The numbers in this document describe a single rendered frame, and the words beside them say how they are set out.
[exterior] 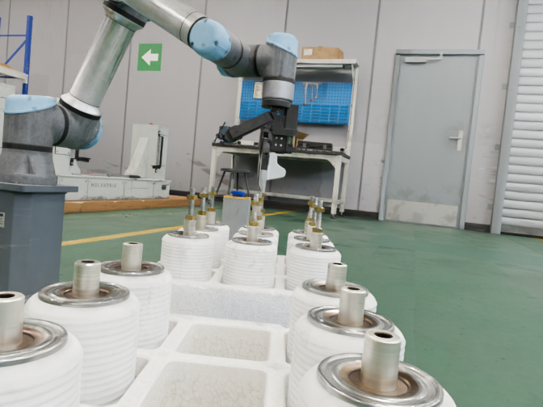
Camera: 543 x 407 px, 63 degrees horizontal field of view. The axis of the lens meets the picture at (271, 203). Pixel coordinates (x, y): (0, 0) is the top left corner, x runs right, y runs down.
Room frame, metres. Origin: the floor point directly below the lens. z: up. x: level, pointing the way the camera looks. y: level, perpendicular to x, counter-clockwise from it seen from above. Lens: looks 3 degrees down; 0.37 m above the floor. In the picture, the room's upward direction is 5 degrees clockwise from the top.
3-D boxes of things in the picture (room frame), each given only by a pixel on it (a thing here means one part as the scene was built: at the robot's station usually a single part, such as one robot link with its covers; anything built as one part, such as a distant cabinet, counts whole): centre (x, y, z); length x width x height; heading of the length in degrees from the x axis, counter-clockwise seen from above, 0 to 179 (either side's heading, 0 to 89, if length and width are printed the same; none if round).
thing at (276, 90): (1.06, 0.01, 0.57); 0.08 x 0.08 x 0.05
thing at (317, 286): (0.50, -0.08, 0.25); 0.08 x 0.08 x 0.01
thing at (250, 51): (1.08, 0.11, 0.65); 0.11 x 0.11 x 0.08; 68
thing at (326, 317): (0.39, -0.08, 0.25); 0.08 x 0.08 x 0.01
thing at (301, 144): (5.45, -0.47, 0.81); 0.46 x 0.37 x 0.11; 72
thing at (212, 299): (0.94, 0.03, 0.09); 0.39 x 0.39 x 0.18; 89
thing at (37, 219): (1.17, 0.65, 0.15); 0.19 x 0.19 x 0.30; 72
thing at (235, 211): (1.23, 0.10, 0.16); 0.07 x 0.07 x 0.31; 89
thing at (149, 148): (3.92, 1.54, 0.45); 1.51 x 0.57 x 0.74; 162
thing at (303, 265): (0.82, -0.09, 0.16); 0.10 x 0.10 x 0.18
